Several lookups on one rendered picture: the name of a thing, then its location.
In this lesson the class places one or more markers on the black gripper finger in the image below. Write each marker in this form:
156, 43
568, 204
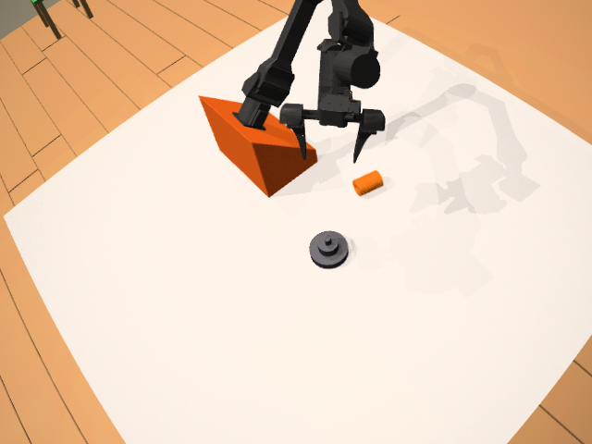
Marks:
363, 135
300, 134

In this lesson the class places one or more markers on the orange knob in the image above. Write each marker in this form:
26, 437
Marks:
368, 183

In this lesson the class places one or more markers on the dark grey round pedestal with shaft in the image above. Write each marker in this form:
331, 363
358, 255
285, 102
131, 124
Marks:
329, 249

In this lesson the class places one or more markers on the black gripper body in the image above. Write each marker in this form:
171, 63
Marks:
294, 114

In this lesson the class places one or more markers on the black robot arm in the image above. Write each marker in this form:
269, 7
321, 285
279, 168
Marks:
352, 61

